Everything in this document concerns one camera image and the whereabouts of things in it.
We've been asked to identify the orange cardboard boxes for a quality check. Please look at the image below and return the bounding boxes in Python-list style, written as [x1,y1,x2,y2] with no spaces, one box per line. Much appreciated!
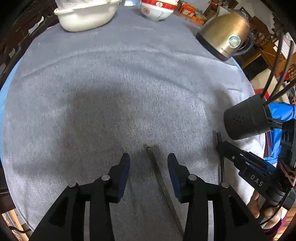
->
[179,1,209,24]

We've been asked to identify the grey tablecloth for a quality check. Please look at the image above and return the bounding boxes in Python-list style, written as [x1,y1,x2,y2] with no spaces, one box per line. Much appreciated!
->
[1,5,265,241]

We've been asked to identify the person's right hand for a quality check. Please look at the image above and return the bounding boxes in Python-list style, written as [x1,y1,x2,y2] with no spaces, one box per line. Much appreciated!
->
[251,191,286,230]

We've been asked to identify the white plastic basin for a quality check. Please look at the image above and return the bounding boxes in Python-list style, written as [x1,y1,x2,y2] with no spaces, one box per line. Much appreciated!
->
[54,0,122,32]

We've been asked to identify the dark carved wooden sideboard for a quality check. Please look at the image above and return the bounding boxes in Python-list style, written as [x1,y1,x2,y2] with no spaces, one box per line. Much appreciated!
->
[0,0,59,87]

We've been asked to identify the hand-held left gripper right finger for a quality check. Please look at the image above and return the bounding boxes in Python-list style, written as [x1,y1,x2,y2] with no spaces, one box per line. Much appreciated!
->
[167,153,269,241]

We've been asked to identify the dark grey chopstick holder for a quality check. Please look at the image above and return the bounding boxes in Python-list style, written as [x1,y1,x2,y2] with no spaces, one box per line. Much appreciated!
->
[223,95,277,141]

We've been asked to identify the blue cloth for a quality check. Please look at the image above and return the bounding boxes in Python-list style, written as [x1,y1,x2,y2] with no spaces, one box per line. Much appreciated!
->
[265,101,292,161]

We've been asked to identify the white bowl with red mark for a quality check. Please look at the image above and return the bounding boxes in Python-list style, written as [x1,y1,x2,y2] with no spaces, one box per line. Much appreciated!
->
[141,6,174,22]

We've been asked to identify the bronze electric kettle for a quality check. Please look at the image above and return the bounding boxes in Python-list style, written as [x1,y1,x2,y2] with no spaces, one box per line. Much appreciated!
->
[195,10,255,62]

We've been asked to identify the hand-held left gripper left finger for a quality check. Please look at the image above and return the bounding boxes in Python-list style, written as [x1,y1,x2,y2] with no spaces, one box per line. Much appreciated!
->
[30,153,131,241]

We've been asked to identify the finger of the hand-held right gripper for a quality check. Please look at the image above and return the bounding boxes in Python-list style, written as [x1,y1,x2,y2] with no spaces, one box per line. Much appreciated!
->
[216,141,276,173]

